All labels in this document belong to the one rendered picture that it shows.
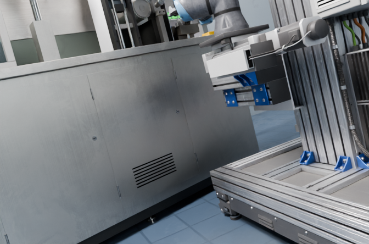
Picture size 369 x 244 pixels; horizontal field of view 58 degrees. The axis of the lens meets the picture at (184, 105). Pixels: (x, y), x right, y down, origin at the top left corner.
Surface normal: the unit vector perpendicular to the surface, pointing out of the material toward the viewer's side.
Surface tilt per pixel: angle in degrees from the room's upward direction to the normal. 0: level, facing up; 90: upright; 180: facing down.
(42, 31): 90
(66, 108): 90
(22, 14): 90
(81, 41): 90
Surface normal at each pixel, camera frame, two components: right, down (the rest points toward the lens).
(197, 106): 0.59, -0.09
